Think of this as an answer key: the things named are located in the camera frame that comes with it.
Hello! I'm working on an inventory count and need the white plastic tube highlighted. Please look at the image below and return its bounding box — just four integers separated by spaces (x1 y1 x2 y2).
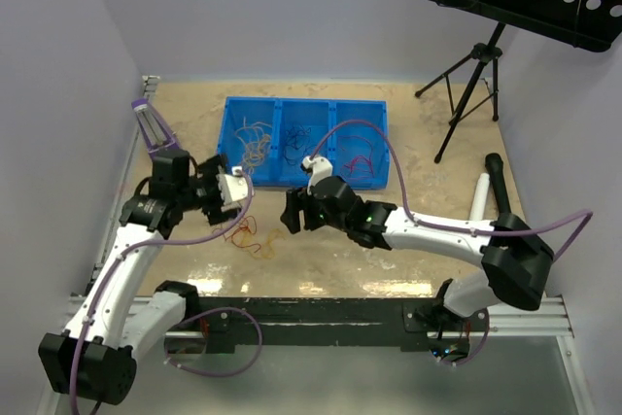
468 173 491 221

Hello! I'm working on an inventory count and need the dark blue cable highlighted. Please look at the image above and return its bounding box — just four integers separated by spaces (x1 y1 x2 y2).
283 123 313 167

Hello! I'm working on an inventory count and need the blue three-compartment bin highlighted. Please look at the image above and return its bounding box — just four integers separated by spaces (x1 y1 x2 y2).
217 96 391 190

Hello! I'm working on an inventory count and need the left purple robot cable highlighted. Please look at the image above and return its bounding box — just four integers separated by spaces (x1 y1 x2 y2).
67 169 255 415

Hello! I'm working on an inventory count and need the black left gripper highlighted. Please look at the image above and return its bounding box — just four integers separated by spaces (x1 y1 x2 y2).
177 155 243 225

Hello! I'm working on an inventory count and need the purple metronome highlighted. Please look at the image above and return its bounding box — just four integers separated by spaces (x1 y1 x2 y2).
131 98 181 159

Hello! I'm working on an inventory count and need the coloured cable bundle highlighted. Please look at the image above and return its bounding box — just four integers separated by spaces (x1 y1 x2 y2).
223 214 259 254

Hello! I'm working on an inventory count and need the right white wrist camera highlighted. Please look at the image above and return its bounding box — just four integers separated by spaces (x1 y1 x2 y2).
301 156 333 192

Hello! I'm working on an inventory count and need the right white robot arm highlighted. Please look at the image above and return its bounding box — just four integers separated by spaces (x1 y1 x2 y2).
280 176 554 330

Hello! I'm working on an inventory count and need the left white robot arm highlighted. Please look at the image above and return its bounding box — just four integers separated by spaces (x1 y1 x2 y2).
38 149 239 413

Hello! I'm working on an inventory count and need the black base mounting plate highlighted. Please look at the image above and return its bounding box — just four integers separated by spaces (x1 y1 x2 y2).
172 296 489 356

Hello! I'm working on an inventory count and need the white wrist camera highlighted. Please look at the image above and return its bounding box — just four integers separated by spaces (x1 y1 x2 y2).
217 166 254 206
301 156 333 192

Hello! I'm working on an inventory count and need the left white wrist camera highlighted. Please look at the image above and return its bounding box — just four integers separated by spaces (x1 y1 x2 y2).
217 166 254 206

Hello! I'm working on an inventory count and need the red cable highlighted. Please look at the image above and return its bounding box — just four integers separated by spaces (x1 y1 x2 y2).
337 132 378 182

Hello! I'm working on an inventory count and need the black microphone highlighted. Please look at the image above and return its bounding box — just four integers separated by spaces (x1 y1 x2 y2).
485 153 511 214

